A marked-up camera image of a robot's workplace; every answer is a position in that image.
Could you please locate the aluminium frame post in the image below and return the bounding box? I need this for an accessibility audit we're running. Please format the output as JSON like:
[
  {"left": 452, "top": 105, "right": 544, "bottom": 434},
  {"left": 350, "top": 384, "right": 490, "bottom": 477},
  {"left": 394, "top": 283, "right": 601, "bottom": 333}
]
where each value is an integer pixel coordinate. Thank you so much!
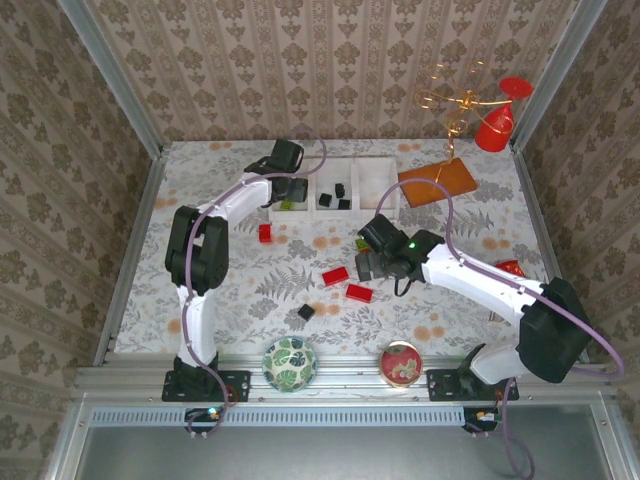
[
  {"left": 57, "top": 0, "right": 166, "bottom": 157},
  {"left": 509, "top": 0, "right": 609, "bottom": 151}
]

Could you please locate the grey metal shelf panel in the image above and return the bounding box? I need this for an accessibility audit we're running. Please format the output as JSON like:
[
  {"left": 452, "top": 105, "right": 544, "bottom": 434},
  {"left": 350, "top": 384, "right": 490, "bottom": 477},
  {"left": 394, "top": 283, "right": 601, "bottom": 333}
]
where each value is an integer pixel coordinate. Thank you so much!
[{"left": 47, "top": 399, "right": 640, "bottom": 480}]

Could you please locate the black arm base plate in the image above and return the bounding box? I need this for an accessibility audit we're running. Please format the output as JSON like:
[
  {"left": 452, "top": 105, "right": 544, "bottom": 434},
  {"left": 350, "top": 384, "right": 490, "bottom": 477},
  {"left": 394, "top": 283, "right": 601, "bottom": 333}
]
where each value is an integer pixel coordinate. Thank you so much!
[
  {"left": 160, "top": 368, "right": 252, "bottom": 404},
  {"left": 425, "top": 349, "right": 520, "bottom": 403}
]

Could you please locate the leaf pattern bowl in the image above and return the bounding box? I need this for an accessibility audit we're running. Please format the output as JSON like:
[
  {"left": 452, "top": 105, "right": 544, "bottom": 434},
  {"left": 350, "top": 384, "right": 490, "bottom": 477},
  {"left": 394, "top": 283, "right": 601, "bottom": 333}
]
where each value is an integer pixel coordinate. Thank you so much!
[{"left": 262, "top": 336, "right": 320, "bottom": 394}]

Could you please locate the red snack packet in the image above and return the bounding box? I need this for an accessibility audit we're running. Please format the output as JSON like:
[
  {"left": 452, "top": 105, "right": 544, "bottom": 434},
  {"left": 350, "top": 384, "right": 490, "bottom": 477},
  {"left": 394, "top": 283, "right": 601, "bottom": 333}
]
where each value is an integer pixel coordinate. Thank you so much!
[{"left": 494, "top": 258, "right": 527, "bottom": 279}]

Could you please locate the wooden base board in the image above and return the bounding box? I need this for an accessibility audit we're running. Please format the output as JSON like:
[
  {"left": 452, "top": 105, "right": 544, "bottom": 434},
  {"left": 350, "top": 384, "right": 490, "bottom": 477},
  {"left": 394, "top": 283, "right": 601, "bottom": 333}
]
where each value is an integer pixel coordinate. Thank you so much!
[{"left": 397, "top": 157, "right": 479, "bottom": 207}]

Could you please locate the floral patterned table cover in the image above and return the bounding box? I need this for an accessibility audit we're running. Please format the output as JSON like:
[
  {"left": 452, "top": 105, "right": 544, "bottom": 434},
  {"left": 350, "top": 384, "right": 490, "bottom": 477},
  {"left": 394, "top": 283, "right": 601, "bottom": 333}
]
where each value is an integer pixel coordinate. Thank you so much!
[{"left": 113, "top": 139, "right": 571, "bottom": 358}]

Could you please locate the grey slotted cable duct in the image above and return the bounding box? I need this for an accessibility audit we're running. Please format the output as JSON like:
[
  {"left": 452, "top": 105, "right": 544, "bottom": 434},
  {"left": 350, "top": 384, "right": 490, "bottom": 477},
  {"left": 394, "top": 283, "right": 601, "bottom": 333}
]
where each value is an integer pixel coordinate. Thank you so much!
[{"left": 89, "top": 405, "right": 469, "bottom": 427}]

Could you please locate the red patterned bowl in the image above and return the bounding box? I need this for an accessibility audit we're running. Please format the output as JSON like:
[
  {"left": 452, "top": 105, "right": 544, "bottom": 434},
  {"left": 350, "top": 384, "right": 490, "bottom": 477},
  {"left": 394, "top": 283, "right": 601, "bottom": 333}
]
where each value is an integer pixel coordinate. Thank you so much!
[{"left": 378, "top": 340, "right": 425, "bottom": 389}]

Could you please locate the red plastic goblet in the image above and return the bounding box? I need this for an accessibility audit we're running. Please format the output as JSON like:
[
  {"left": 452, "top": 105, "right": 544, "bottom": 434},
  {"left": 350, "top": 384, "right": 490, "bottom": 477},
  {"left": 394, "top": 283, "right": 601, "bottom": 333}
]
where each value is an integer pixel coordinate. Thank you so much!
[{"left": 473, "top": 76, "right": 535, "bottom": 153}]

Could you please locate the small controller board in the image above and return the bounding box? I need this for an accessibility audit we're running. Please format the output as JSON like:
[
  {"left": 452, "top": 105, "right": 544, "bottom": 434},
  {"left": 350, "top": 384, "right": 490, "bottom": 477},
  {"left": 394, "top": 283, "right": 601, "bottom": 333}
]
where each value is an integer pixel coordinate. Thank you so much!
[
  {"left": 185, "top": 407, "right": 224, "bottom": 434},
  {"left": 463, "top": 407, "right": 504, "bottom": 434}
]

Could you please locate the aluminium side rail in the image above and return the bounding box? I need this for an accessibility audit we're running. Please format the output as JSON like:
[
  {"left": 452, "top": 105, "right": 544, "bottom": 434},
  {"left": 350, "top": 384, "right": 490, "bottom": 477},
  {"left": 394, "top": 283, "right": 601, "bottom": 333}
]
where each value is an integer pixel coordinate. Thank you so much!
[
  {"left": 93, "top": 149, "right": 167, "bottom": 367},
  {"left": 509, "top": 144, "right": 574, "bottom": 314}
]

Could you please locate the gold wire stand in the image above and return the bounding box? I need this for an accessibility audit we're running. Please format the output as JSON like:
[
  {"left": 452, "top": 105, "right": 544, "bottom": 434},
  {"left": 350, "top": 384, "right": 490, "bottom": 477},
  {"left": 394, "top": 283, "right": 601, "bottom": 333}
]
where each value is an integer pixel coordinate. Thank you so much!
[{"left": 415, "top": 60, "right": 489, "bottom": 187}]

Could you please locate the aluminium mounting rail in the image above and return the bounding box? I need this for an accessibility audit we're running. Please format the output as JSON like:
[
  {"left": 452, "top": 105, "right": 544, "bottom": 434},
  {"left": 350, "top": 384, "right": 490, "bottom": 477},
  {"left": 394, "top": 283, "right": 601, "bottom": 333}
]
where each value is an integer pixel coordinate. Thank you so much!
[{"left": 74, "top": 353, "right": 614, "bottom": 402}]

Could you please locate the white three-compartment container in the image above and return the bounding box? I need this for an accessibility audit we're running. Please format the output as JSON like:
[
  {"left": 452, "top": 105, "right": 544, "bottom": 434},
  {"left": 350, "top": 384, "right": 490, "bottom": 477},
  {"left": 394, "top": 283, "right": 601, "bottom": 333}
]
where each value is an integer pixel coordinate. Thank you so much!
[{"left": 267, "top": 155, "right": 400, "bottom": 222}]

